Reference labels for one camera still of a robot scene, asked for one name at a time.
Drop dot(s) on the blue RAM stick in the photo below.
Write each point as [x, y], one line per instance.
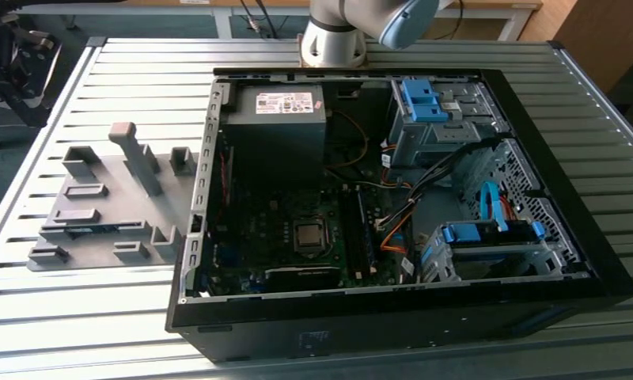
[92, 230]

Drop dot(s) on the RAM slot with white clips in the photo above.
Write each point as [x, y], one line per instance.
[352, 233]

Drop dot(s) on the grey power supply unit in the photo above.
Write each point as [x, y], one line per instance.
[275, 142]

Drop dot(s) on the wooden cabinet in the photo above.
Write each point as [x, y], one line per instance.
[601, 39]

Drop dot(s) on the grey parts rack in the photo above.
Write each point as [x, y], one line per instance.
[111, 198]

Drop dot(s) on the wooden desk white frame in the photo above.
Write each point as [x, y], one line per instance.
[496, 5]

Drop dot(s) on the black graphics card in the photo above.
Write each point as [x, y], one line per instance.
[303, 279]

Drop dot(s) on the tall metal drive cage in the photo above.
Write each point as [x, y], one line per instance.
[437, 136]

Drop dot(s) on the silver CPU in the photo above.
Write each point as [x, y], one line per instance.
[309, 235]

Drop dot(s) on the hard disk in blue carrier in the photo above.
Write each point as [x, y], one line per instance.
[469, 233]

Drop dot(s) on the blue drive carrier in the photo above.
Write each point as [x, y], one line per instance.
[421, 107]

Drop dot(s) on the low metal disk bay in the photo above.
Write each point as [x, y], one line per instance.
[496, 249]

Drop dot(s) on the green motherboard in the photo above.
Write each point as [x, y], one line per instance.
[264, 237]

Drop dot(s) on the black RAM slot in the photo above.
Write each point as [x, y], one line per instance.
[361, 233]
[347, 233]

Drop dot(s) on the black PC case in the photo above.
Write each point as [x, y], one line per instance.
[401, 328]

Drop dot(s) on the long white desk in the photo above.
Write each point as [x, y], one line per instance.
[163, 10]

